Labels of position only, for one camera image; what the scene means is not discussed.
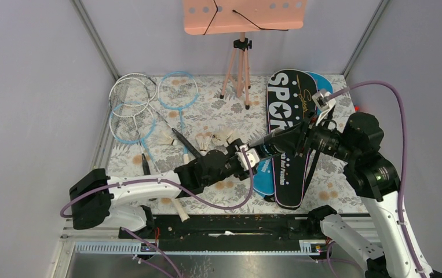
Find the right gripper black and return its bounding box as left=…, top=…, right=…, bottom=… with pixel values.
left=268, top=108, right=356, bottom=161

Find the white shuttlecock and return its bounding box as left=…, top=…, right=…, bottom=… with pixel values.
left=195, top=134, right=211, bottom=155
left=211, top=129, right=233, bottom=147
left=158, top=130, right=178, bottom=146

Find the black shuttlecock tube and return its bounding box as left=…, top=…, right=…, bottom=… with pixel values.
left=249, top=137, right=283, bottom=161

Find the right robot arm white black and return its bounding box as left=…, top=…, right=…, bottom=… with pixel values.
left=250, top=112, right=441, bottom=277

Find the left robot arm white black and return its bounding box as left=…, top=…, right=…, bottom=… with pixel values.
left=60, top=140, right=261, bottom=238

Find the blue racket bag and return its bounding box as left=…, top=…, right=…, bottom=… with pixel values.
left=254, top=69, right=333, bottom=209

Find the black sport racket bag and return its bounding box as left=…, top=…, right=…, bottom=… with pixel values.
left=266, top=69, right=317, bottom=210

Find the floral table mat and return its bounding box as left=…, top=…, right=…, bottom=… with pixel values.
left=107, top=76, right=366, bottom=214

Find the blue racket white grip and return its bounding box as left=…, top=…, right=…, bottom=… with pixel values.
left=156, top=71, right=199, bottom=164

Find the blue racket lower left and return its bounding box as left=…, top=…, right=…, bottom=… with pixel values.
left=109, top=101, right=191, bottom=223

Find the white racket black grip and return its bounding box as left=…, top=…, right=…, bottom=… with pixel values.
left=108, top=75, right=200, bottom=156

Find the white racket rear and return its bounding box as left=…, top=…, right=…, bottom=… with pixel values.
left=109, top=73, right=158, bottom=175

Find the pink music stand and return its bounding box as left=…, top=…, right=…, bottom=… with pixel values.
left=182, top=0, right=307, bottom=109

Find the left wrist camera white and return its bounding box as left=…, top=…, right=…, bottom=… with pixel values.
left=236, top=148, right=261, bottom=171

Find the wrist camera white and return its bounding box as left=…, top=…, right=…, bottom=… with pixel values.
left=236, top=148, right=261, bottom=171
left=312, top=89, right=336, bottom=116

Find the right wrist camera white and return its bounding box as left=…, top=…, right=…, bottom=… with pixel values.
left=312, top=89, right=336, bottom=116

